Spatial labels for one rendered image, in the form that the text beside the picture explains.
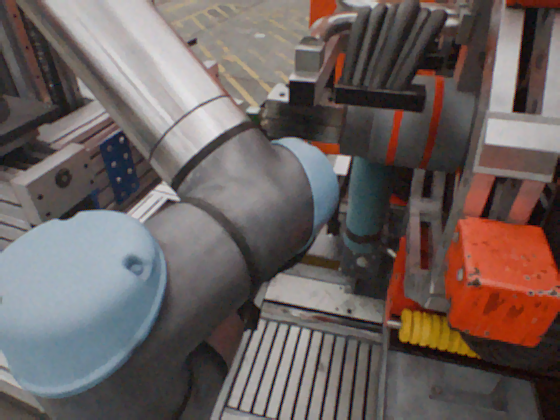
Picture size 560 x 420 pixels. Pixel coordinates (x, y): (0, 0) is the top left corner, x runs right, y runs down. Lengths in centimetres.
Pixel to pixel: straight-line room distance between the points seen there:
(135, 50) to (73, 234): 13
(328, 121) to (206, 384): 30
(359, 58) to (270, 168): 21
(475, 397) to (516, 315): 71
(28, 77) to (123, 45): 77
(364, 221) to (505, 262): 53
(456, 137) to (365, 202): 30
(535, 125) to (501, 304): 15
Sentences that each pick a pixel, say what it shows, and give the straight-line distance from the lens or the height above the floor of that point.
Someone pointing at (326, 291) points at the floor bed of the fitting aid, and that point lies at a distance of 140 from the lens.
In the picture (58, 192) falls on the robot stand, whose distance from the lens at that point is 79.
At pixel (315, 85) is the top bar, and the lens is 44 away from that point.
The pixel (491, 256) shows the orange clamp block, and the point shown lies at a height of 88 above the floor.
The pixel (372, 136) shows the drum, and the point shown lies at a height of 85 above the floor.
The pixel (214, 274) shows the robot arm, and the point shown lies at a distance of 22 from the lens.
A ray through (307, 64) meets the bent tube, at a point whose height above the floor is 99.
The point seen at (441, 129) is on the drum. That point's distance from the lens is 61.
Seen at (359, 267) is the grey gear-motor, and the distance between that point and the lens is 119.
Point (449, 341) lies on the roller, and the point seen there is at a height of 52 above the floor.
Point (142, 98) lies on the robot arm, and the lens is 28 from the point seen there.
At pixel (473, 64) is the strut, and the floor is 95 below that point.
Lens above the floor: 113
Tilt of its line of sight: 38 degrees down
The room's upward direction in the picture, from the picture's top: straight up
